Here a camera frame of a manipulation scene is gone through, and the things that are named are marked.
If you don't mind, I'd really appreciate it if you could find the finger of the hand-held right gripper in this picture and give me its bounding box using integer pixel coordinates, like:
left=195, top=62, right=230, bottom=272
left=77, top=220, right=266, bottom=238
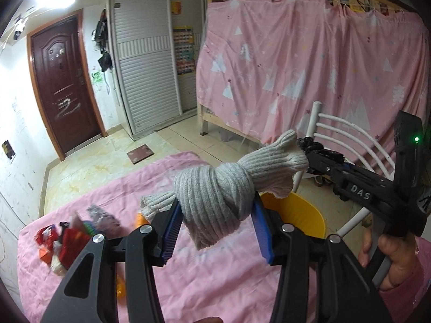
left=298, top=137, right=347, bottom=179

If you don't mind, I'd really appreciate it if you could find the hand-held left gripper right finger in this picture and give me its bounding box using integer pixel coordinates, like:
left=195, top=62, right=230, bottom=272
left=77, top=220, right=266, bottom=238
left=253, top=192, right=394, bottom=323

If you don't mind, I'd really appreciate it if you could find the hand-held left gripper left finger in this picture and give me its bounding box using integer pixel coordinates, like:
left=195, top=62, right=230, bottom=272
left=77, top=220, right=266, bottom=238
left=40, top=198, right=184, bottom=323

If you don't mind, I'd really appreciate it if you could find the yellow plastic bin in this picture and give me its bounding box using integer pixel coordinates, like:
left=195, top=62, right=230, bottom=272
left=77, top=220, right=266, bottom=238
left=261, top=192, right=326, bottom=243

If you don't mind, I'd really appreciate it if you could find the knotted grey knit sock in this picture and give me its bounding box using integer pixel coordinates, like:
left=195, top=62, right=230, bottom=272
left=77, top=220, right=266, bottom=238
left=140, top=129, right=308, bottom=251

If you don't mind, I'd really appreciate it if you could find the person's right forearm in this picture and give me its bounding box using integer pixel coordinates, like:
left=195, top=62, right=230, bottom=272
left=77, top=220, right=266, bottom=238
left=377, top=236, right=431, bottom=323

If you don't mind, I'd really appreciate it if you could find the person's right hand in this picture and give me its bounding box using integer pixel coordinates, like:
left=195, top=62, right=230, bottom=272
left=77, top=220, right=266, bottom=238
left=357, top=222, right=421, bottom=292

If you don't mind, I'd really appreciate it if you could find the white metal chair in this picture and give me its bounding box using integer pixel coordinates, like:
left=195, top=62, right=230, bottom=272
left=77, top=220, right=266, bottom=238
left=293, top=102, right=398, bottom=286

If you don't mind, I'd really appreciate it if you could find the pink table cloth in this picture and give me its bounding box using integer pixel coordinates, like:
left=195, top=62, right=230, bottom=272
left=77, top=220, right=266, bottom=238
left=17, top=151, right=337, bottom=323

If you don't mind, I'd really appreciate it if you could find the brown floor mat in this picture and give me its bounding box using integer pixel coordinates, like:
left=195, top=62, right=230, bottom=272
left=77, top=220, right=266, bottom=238
left=127, top=145, right=155, bottom=164

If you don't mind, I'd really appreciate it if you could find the pink printed curtain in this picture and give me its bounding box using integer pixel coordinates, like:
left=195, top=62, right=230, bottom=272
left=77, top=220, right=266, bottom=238
left=195, top=0, right=431, bottom=189

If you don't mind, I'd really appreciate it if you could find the pile of snack wrappers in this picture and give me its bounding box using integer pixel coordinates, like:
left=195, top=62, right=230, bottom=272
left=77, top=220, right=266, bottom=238
left=35, top=205, right=122, bottom=276

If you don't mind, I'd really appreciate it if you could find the white shutter wardrobe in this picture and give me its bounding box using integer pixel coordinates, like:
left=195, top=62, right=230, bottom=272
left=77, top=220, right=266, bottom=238
left=108, top=0, right=207, bottom=140

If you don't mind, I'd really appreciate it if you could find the dark brown door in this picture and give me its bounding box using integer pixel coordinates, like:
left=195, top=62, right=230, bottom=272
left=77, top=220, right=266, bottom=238
left=27, top=8, right=108, bottom=160

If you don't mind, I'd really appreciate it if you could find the black hanging bag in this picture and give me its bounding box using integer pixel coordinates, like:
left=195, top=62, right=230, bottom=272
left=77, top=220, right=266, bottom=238
left=94, top=18, right=108, bottom=41
left=98, top=50, right=112, bottom=72

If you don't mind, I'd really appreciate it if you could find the wooden bunk bed frame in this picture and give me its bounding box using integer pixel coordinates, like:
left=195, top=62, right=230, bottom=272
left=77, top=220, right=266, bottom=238
left=198, top=0, right=418, bottom=145

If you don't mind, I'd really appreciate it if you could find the colourful wall poster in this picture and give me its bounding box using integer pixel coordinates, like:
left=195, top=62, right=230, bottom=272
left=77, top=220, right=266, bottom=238
left=172, top=25, right=196, bottom=76

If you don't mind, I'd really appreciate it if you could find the broken wall socket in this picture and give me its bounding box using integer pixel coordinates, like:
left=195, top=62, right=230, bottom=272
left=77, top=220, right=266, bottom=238
left=2, top=140, right=16, bottom=160

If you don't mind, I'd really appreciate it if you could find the white security camera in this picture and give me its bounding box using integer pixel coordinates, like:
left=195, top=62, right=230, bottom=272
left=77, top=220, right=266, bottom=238
left=12, top=18, right=27, bottom=39

